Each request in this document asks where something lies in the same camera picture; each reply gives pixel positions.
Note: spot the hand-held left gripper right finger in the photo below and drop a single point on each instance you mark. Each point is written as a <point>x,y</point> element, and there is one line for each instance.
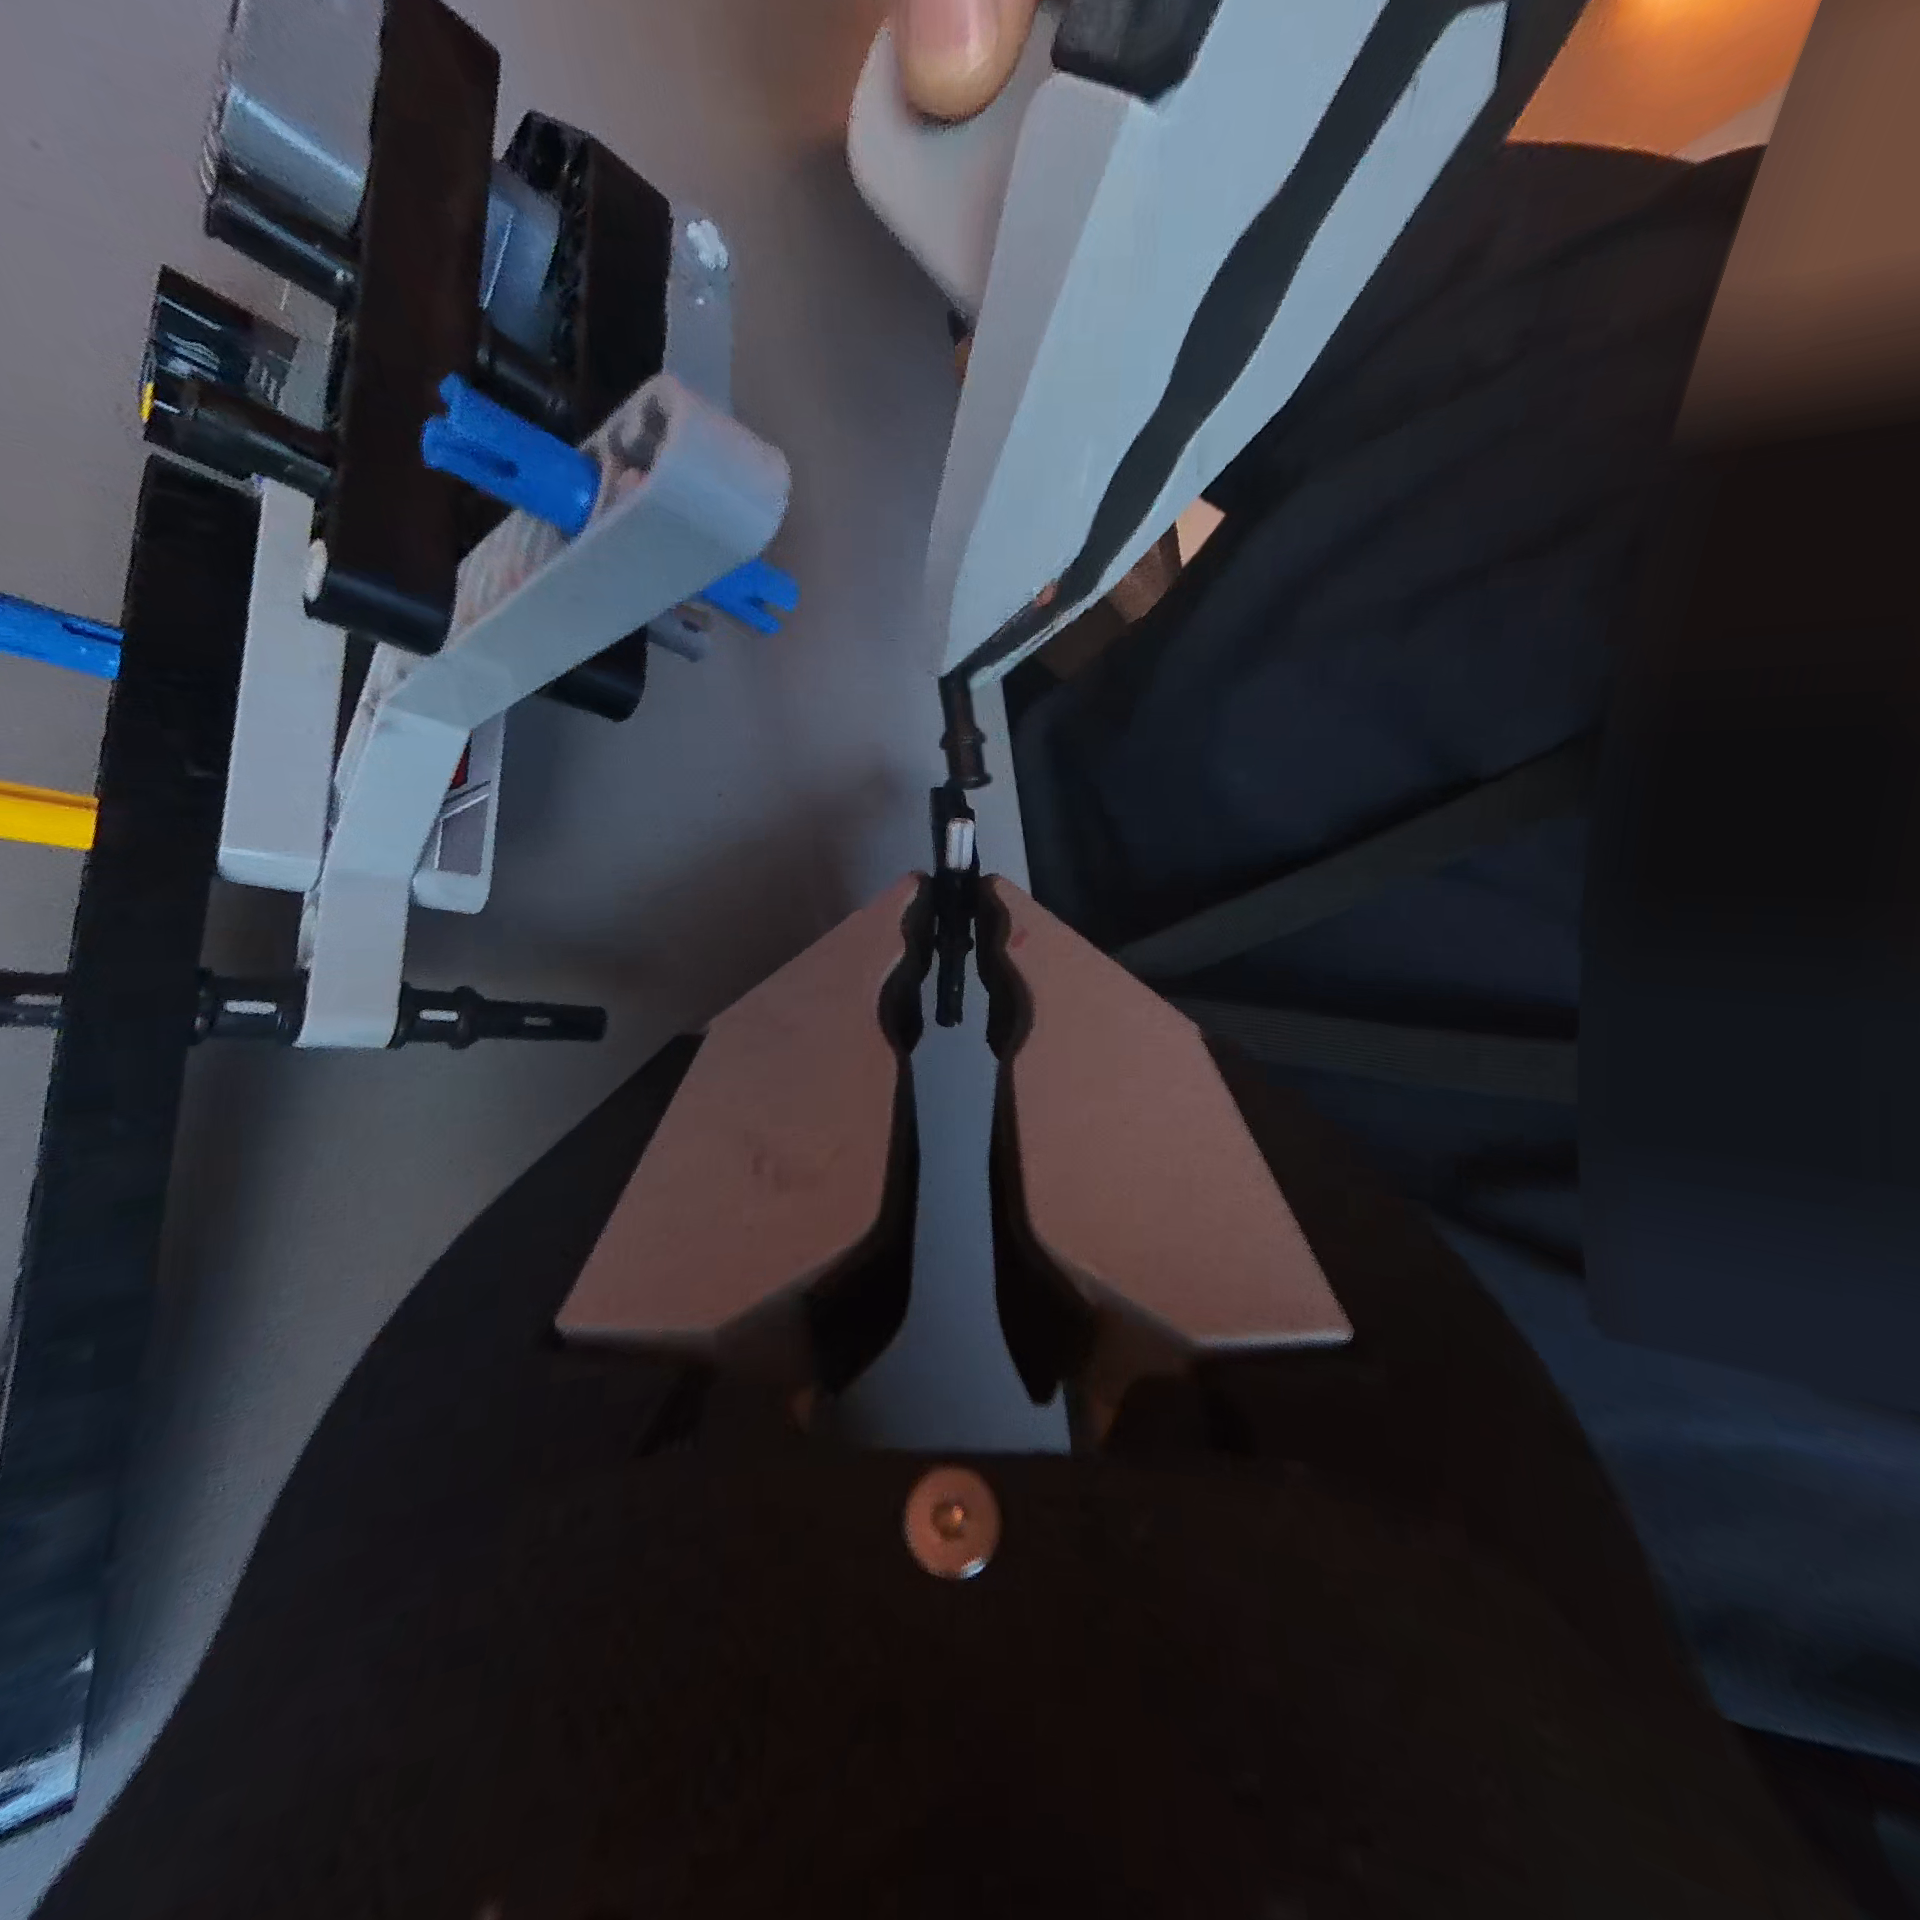
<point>1155,1200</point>

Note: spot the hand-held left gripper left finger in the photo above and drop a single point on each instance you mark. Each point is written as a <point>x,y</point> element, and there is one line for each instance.
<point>751,1185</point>

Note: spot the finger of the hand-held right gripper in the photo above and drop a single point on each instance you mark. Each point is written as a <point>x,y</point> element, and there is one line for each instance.
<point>1319,224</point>
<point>1080,329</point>

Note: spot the black lego pin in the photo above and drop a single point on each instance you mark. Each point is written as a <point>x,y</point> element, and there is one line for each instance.
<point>967,744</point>
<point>948,961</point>

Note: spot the lego vehicle chassis assembly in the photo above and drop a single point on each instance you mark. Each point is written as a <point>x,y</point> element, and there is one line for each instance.
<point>405,300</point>

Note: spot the person's right hand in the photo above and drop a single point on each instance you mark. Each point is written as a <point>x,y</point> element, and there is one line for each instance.
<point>960,53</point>

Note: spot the person's dark jacket torso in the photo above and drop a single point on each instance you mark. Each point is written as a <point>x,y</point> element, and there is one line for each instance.
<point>1425,751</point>

